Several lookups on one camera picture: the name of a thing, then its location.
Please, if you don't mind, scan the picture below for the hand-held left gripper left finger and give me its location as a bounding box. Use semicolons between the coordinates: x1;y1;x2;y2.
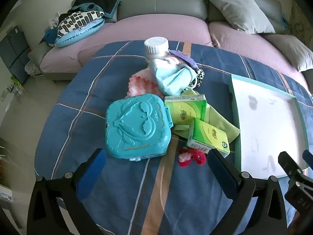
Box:
27;148;108;235

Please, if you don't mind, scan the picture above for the black white patterned cloth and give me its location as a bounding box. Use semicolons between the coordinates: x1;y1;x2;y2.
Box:
57;10;105;38

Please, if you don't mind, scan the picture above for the white plastic bottle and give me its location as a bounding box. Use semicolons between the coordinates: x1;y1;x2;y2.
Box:
144;37;170;65

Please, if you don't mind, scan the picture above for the blue cloth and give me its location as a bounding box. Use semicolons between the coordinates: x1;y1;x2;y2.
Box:
39;27;59;46

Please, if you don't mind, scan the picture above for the leopard print scrunchie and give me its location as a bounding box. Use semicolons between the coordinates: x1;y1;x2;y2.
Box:
187;69;205;91

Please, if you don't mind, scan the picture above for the grey sofa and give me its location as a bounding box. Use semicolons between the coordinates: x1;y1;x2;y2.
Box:
28;0;313;84

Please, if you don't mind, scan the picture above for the teal plastic case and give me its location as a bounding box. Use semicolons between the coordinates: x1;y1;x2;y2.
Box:
105;93;173;162

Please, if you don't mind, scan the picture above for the pink sofa seat cover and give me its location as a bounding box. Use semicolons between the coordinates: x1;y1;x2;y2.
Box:
40;22;118;73
209;22;309;89
78;13;214;66

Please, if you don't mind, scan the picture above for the light blue face mask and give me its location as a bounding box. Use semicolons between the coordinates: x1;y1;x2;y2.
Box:
149;59;196;96

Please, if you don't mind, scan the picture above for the green cloth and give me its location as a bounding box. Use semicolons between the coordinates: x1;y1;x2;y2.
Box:
171;89;241;142

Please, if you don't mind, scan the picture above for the blue plaid blanket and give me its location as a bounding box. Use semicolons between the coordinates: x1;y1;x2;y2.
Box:
34;40;313;235

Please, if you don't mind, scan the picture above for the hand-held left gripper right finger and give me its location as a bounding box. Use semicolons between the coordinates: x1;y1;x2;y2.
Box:
207;149;288;235

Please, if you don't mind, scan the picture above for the grey pillow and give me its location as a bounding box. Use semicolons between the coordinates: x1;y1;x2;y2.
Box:
263;34;313;72
303;68;313;96
207;0;277;34

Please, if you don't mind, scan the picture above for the blue inflatable cushion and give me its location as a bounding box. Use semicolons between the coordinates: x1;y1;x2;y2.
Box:
54;17;105;47

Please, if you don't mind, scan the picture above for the purple headband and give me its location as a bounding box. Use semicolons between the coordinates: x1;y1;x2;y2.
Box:
169;50;200;70

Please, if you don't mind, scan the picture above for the blue cabinet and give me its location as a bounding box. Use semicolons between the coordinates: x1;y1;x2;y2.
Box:
0;26;31;85

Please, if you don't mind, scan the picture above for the green tissue pack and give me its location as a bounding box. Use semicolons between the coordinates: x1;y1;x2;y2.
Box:
186;118;231;158
164;94;208;128

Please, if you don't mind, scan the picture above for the red pink fuzzy hair tie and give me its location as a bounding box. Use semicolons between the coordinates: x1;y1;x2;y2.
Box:
178;147;208;168

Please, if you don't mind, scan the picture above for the teal white box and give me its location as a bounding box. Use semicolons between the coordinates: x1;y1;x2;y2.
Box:
228;74;312;180

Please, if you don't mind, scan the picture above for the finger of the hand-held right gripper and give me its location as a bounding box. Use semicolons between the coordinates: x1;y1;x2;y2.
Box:
278;151;305;184
302;149;313;168

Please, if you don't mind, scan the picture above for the pink white knit cloth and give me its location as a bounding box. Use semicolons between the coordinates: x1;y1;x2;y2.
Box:
127;70;167;98

